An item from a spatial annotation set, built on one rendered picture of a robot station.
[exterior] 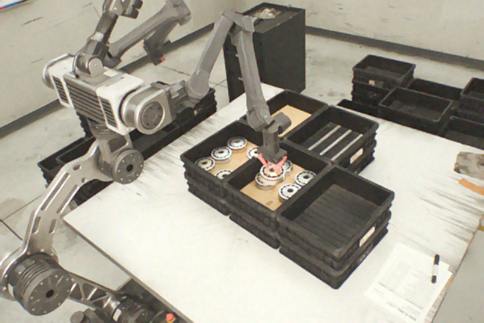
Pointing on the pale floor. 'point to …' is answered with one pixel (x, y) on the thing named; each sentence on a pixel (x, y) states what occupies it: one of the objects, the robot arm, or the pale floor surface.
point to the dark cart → (271, 51)
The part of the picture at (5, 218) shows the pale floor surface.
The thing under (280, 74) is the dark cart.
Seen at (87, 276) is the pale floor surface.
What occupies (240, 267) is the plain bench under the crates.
